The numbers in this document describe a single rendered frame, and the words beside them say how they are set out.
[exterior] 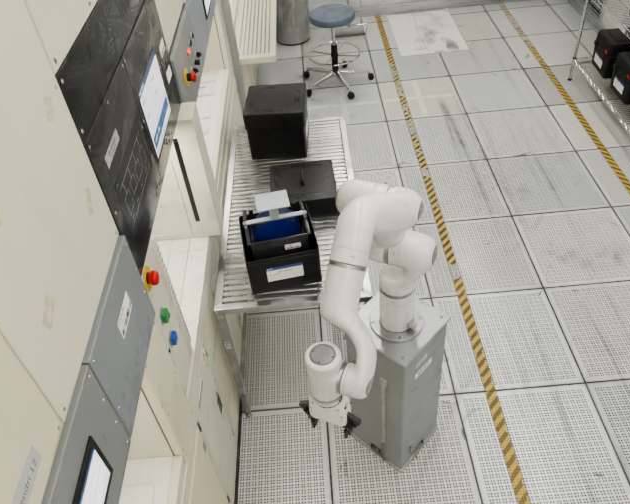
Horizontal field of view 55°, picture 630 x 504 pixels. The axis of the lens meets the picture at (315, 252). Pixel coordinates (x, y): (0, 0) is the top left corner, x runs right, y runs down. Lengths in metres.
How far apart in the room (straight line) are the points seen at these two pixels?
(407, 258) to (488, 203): 2.10
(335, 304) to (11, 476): 0.74
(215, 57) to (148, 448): 2.38
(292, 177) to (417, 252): 0.99
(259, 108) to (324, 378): 1.77
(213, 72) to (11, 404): 2.87
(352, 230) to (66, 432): 0.71
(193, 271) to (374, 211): 1.07
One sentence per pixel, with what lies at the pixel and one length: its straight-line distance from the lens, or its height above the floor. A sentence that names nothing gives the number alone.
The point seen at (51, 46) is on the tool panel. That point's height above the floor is 1.99.
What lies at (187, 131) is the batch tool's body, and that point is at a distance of 2.17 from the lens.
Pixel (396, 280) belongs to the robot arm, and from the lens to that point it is 1.96.
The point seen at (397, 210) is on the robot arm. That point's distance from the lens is 1.47.
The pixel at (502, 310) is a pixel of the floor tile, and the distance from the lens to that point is 3.29.
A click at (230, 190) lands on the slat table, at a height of 0.76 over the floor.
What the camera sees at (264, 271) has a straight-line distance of 2.25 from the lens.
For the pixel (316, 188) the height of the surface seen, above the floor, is 0.86.
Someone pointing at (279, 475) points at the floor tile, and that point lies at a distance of 2.75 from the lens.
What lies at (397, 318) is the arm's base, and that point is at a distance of 2.09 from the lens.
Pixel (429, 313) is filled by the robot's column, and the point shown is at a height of 0.76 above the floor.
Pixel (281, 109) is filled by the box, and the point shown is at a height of 1.01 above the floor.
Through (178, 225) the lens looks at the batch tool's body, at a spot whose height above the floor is 0.94.
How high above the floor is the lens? 2.44
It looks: 43 degrees down
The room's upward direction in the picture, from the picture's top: 6 degrees counter-clockwise
